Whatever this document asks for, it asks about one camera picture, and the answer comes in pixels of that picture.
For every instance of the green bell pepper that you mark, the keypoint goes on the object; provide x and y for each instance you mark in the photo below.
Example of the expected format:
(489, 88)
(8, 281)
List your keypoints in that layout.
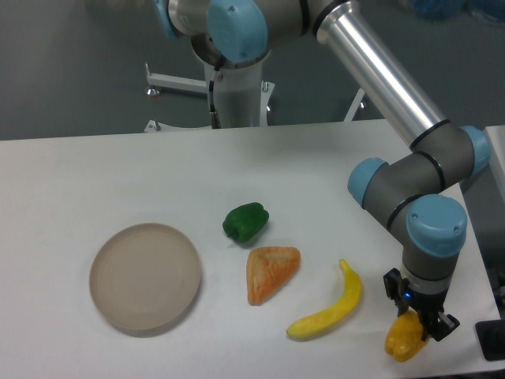
(244, 222)

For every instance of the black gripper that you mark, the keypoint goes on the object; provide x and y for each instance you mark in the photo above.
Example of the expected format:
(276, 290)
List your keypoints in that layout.
(424, 296)

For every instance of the orange triangular pastry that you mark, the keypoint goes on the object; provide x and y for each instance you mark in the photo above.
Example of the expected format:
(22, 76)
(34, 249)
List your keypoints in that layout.
(268, 269)

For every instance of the yellow banana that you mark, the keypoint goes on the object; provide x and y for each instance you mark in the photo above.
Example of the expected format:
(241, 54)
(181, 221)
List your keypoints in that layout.
(316, 324)

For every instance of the beige round plate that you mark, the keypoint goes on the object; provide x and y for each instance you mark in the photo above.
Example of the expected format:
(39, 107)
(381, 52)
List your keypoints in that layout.
(145, 279)

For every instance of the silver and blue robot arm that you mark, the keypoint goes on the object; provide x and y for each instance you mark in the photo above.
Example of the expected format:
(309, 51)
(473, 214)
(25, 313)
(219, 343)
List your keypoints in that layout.
(405, 197)

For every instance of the blue object top right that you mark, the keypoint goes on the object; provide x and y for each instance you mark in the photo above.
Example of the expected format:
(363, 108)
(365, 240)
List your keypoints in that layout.
(491, 11)

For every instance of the black device at table edge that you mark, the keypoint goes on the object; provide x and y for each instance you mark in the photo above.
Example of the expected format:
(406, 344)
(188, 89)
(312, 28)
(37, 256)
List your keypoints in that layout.
(491, 339)

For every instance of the yellow bell pepper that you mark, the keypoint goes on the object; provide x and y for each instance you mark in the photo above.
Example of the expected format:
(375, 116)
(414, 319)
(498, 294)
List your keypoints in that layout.
(404, 339)

